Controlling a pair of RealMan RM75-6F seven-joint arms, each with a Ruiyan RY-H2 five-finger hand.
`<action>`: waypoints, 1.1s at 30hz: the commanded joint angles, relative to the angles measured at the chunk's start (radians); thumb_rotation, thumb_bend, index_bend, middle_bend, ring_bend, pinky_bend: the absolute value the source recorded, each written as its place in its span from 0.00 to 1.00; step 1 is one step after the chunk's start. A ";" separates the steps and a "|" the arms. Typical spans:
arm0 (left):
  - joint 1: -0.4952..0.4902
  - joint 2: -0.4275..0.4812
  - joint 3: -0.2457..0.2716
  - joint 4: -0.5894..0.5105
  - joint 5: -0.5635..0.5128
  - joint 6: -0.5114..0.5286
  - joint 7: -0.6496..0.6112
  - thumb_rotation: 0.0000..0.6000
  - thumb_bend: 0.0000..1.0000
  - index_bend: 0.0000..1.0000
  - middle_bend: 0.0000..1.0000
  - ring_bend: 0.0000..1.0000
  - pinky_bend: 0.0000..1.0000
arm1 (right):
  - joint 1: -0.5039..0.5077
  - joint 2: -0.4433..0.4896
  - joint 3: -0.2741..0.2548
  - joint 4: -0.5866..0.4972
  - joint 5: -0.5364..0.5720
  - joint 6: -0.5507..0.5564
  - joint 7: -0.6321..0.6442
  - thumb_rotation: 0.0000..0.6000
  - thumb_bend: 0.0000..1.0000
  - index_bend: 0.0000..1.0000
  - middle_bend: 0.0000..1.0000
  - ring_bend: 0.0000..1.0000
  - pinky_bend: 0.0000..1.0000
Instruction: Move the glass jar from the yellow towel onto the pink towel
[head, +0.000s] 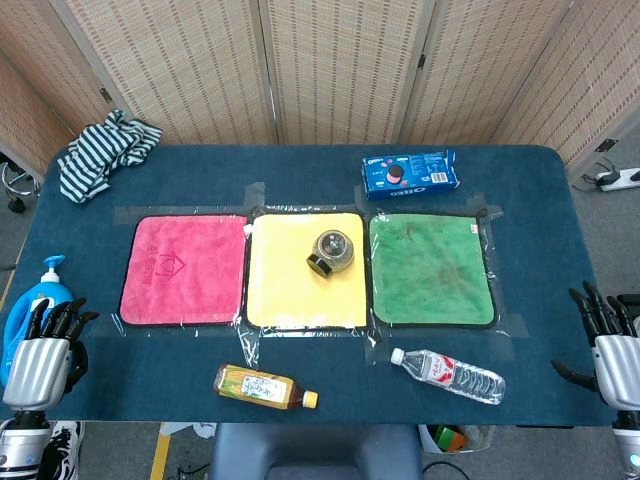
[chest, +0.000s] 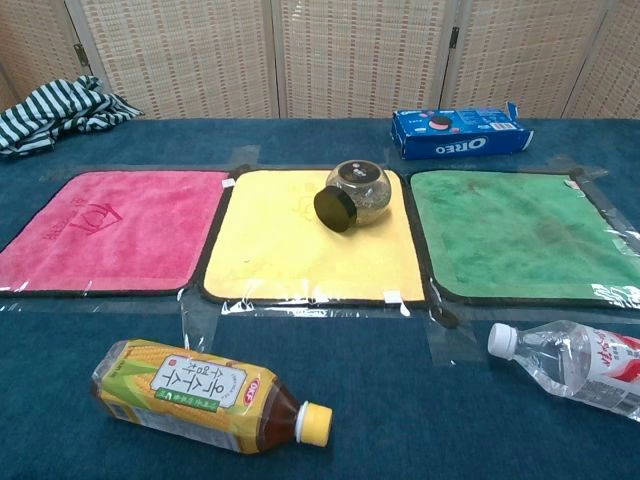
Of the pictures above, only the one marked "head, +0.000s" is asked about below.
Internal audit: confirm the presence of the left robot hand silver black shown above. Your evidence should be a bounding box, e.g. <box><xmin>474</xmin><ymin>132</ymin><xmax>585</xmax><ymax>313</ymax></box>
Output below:
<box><xmin>2</xmin><ymin>297</ymin><xmax>101</xmax><ymax>412</ymax></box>

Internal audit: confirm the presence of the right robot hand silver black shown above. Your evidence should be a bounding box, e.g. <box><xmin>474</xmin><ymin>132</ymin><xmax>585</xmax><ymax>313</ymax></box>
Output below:
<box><xmin>551</xmin><ymin>280</ymin><xmax>640</xmax><ymax>406</ymax></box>

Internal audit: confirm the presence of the clear plastic jar black lid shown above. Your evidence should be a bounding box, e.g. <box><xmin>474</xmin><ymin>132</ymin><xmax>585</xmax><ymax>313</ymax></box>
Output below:
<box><xmin>306</xmin><ymin>228</ymin><xmax>356</xmax><ymax>279</ymax></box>

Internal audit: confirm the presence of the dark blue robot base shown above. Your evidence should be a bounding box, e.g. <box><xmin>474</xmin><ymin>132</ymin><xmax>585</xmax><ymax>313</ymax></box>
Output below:
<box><xmin>208</xmin><ymin>423</ymin><xmax>425</xmax><ymax>480</ymax></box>

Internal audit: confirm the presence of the pink cloth mat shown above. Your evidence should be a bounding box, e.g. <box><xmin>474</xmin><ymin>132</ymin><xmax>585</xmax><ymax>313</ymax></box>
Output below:
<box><xmin>118</xmin><ymin>214</ymin><xmax>250</xmax><ymax>327</ymax></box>

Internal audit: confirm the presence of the green cloth mat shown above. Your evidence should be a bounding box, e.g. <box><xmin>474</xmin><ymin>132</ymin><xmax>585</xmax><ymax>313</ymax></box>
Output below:
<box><xmin>368</xmin><ymin>213</ymin><xmax>497</xmax><ymax>329</ymax></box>

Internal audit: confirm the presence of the yellow cloth mat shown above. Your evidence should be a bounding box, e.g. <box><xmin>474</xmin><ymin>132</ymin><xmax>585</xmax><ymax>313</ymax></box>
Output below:
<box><xmin>245</xmin><ymin>211</ymin><xmax>370</xmax><ymax>330</ymax></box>

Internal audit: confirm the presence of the blue detergent pump bottle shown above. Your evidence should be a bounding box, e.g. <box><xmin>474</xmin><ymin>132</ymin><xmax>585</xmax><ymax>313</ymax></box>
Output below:
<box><xmin>0</xmin><ymin>254</ymin><xmax>76</xmax><ymax>389</ymax></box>

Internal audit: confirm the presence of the black white sneaker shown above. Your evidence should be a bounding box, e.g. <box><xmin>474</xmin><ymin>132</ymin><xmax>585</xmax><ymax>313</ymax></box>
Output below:
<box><xmin>39</xmin><ymin>420</ymin><xmax>84</xmax><ymax>480</ymax></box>

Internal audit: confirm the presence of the clear water bottle red label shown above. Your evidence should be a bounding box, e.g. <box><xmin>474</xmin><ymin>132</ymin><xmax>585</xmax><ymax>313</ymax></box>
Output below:
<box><xmin>390</xmin><ymin>347</ymin><xmax>506</xmax><ymax>406</ymax></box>

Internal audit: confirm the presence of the plastic bag with colourful items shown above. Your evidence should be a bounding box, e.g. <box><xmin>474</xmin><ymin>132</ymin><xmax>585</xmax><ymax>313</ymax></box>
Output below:
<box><xmin>418</xmin><ymin>424</ymin><xmax>496</xmax><ymax>455</ymax></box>

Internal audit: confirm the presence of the chrome stool base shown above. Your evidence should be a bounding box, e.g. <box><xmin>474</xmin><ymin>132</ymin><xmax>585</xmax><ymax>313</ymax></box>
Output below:
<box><xmin>0</xmin><ymin>159</ymin><xmax>41</xmax><ymax>214</ymax></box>

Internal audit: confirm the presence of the white power strip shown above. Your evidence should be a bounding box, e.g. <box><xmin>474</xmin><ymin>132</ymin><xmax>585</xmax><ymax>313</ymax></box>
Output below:
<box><xmin>594</xmin><ymin>167</ymin><xmax>640</xmax><ymax>192</ymax></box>

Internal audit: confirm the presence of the striped green white cloth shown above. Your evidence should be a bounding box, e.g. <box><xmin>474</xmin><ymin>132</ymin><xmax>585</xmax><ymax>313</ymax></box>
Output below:
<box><xmin>56</xmin><ymin>109</ymin><xmax>164</xmax><ymax>205</ymax></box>

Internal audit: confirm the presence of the corn tea bottle yellow cap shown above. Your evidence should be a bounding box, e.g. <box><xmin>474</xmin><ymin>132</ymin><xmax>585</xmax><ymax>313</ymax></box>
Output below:
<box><xmin>213</xmin><ymin>363</ymin><xmax>320</xmax><ymax>411</ymax></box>

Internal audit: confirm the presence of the blue Oreo cookie box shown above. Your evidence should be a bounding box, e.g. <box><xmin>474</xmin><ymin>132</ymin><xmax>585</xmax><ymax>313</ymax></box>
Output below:
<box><xmin>361</xmin><ymin>149</ymin><xmax>461</xmax><ymax>201</ymax></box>

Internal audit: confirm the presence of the bamboo folding screen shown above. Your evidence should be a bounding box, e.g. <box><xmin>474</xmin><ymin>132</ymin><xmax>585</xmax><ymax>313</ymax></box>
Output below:
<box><xmin>0</xmin><ymin>0</ymin><xmax>640</xmax><ymax>174</ymax></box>

